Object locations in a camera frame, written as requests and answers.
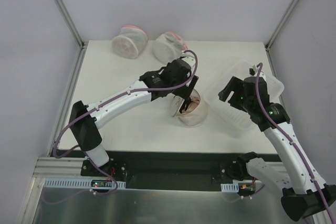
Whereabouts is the left aluminium frame post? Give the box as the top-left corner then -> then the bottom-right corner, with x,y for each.
54,0 -> 85,49

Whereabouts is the white mesh laundry bag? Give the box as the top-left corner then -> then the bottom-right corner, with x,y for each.
169,89 -> 208,127

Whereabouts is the right white slotted cable duct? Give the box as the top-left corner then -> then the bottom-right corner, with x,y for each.
220,183 -> 239,193

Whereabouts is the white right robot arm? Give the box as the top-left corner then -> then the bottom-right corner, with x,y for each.
218,77 -> 335,223

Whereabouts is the right pink-trimmed mesh laundry bag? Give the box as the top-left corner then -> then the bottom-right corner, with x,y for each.
152,31 -> 188,65

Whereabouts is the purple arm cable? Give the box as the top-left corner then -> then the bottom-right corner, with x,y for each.
223,62 -> 334,219
43,49 -> 199,204

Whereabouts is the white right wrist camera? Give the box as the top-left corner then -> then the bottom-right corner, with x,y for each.
249,65 -> 267,82

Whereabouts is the aluminium frame post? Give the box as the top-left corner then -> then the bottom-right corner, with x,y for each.
54,0 -> 85,49
265,0 -> 300,52

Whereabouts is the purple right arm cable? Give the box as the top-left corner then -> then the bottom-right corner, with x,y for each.
223,62 -> 334,219

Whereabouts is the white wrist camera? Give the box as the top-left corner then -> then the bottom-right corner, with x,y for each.
249,65 -> 267,82
180,52 -> 196,70

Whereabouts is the pink bra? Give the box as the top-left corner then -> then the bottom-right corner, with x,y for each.
183,96 -> 201,114

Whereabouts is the aluminium front frame rail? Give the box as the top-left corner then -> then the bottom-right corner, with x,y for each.
33,157 -> 87,179

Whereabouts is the left pink-trimmed mesh laundry bag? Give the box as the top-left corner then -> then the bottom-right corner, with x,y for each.
111,25 -> 148,59

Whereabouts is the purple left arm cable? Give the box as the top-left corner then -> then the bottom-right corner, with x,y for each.
43,49 -> 199,204

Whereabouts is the left white slotted cable duct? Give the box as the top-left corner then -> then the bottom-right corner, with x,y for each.
44,178 -> 126,190

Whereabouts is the white slotted cable duct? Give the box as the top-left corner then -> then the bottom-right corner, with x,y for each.
44,178 -> 126,190
220,183 -> 239,193

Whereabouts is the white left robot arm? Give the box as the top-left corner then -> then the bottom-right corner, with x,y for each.
69,56 -> 198,176

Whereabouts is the white perforated plastic basket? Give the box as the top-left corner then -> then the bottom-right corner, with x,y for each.
204,60 -> 289,132

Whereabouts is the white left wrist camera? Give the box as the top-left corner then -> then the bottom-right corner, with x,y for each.
180,52 -> 196,70

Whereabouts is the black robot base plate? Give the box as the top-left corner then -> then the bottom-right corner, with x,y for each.
49,147 -> 279,190

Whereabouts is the right aluminium frame post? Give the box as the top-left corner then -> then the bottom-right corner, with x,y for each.
265,0 -> 300,52

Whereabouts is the pink-trimmed mesh laundry bag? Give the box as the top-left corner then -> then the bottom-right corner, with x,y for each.
152,31 -> 188,65
111,25 -> 148,59

